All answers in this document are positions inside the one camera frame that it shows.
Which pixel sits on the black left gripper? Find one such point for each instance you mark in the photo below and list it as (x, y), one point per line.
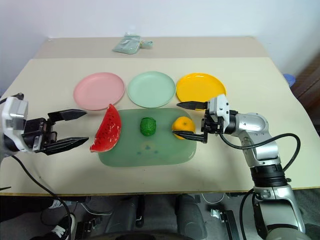
(37, 130)

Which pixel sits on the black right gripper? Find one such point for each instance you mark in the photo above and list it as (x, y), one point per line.
(212, 125)

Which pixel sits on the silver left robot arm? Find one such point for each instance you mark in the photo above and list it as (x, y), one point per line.
(9, 145)

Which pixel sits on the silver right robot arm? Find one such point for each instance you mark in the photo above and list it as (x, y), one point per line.
(260, 147)

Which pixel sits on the orange fruit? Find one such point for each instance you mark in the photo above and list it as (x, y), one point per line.
(183, 124)

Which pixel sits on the yellow round plate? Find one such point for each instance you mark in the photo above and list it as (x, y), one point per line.
(200, 86)

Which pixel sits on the green broccoli toy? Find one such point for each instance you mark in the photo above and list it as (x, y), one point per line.
(148, 126)

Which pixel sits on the pink round plate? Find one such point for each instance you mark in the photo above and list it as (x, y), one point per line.
(99, 90)

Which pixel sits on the light green round plate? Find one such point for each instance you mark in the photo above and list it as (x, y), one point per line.
(151, 88)

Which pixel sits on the red watermelon slice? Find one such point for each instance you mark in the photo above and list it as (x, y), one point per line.
(108, 131)

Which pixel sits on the green rectangular tray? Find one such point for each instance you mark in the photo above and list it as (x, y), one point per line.
(150, 150)

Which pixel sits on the dark rounded shape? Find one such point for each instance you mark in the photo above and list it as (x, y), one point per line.
(191, 215)
(122, 215)

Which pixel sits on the black and white sneaker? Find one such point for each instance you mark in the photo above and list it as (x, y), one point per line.
(61, 228)

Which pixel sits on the light green fabric pouch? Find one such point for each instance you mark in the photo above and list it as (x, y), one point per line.
(127, 45)

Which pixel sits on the blue round container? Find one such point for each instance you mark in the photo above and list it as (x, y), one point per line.
(290, 79)

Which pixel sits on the brown wooden furniture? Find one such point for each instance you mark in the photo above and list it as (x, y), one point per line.
(308, 85)

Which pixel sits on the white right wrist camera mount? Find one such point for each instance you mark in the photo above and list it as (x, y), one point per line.
(221, 105)

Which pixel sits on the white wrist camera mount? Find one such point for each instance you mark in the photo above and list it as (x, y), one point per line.
(221, 105)
(15, 112)

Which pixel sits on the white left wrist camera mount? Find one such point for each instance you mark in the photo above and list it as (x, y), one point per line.
(15, 112)

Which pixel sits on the metal bracket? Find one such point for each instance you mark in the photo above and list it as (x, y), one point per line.
(223, 218)

